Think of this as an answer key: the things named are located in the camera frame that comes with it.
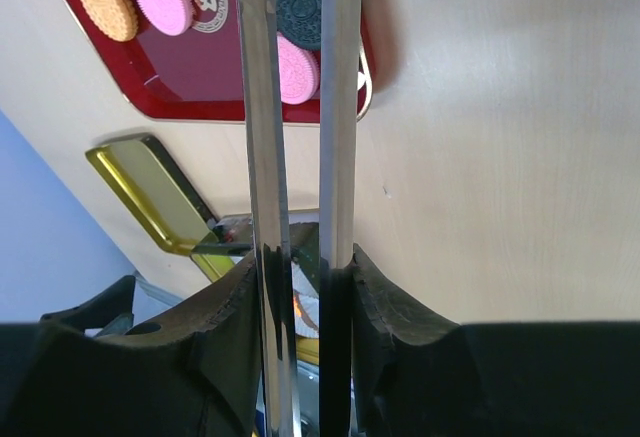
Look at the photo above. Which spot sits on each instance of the metal tongs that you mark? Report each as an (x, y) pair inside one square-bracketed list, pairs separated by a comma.
[(291, 167)]

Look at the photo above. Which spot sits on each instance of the gold square cookie tin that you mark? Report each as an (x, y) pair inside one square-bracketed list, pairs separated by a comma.
[(232, 238)]

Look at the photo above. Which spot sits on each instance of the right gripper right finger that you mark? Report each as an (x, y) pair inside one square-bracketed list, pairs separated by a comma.
[(397, 368)]

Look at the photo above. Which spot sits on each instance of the pink round cookie lower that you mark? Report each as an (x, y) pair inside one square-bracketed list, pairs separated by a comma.
[(298, 71)]

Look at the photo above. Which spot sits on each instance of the white paper cup back right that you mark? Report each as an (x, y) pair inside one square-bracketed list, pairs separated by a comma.
[(309, 326)]

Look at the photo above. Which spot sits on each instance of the black round cookie lower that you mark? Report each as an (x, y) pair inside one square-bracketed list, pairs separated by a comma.
[(299, 21)]

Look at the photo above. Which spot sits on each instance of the gold tin lid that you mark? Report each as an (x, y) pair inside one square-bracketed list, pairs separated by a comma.
[(152, 186)]

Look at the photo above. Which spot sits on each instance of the orange round cookie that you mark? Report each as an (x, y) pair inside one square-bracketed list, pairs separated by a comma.
[(117, 19)]

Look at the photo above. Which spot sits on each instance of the red rectangular tray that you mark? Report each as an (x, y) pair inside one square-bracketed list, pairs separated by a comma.
[(194, 76)]

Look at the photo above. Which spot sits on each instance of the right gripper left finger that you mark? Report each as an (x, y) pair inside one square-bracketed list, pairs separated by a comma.
[(192, 370)]

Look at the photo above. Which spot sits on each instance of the brown round cookie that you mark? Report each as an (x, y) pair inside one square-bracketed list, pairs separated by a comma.
[(298, 308)]

